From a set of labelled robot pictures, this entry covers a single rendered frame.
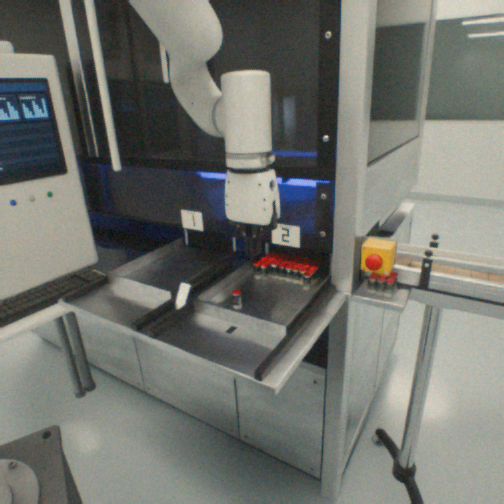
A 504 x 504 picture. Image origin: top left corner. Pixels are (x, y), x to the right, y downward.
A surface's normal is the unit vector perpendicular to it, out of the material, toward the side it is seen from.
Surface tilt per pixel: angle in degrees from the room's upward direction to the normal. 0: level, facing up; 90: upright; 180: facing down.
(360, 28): 90
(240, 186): 90
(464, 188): 90
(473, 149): 90
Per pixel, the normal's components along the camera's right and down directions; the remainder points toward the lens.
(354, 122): -0.52, 0.35
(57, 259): 0.80, 0.20
